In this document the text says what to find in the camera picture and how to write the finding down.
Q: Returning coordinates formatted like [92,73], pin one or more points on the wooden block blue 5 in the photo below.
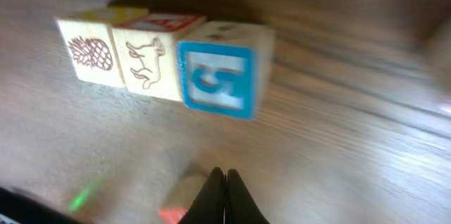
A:
[225,67]

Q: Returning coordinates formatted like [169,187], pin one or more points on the plain wooden picture block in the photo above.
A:
[89,40]

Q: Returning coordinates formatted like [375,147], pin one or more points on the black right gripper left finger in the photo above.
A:
[208,206]

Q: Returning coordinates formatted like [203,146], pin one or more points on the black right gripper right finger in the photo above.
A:
[240,207]

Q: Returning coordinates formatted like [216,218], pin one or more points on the wooden block green N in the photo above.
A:
[147,52]

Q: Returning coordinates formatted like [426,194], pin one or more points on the wooden block green R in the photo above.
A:
[180,198]

